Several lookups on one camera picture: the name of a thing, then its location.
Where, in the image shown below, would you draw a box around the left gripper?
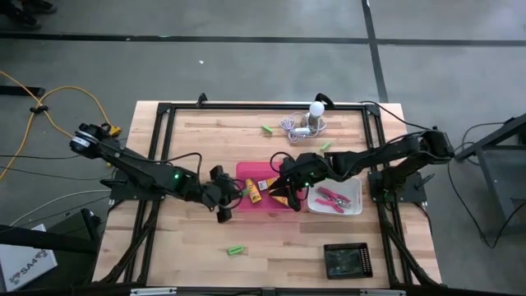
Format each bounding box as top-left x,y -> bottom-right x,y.
201,165 -> 250,224

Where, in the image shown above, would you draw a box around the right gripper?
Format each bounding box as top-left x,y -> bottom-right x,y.
269,155 -> 320,212

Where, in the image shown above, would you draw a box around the pink handled pliers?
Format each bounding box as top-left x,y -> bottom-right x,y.
314,198 -> 346,214
315,186 -> 353,203

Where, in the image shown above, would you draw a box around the white plastic bin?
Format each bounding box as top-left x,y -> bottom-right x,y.
307,176 -> 363,216

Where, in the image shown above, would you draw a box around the pink translucent plastic bin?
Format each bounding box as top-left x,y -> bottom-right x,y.
234,160 -> 305,213

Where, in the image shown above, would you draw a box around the white light bulb with socket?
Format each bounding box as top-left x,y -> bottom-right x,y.
302,100 -> 328,131

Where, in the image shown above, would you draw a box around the black mesh tray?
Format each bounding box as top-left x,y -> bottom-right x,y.
323,242 -> 374,280

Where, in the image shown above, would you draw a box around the black floor stand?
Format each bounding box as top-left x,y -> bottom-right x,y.
0,207 -> 102,256

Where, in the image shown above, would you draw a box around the black metal table stand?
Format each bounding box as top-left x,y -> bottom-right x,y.
454,113 -> 526,239

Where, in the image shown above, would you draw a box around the white printed box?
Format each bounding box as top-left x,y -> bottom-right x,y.
0,224 -> 58,293

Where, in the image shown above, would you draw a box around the black floor bar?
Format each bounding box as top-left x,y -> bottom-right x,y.
0,85 -> 46,98

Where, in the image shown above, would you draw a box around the person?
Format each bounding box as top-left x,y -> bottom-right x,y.
0,0 -> 58,30

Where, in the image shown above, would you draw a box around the white cable with switch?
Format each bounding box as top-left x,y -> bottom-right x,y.
279,113 -> 328,144

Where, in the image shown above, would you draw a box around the black aluminium table frame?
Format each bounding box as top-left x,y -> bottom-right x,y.
93,93 -> 443,289

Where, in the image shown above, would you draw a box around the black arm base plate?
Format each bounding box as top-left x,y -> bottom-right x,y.
108,168 -> 169,202
367,170 -> 428,205

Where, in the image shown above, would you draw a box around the silver bracket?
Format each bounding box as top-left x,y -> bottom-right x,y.
130,287 -> 178,296
359,289 -> 406,296

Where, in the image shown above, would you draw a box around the yellow extension cord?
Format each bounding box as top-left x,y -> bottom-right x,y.
0,70 -> 123,182

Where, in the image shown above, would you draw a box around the black floor cable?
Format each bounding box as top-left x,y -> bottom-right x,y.
0,137 -> 128,162

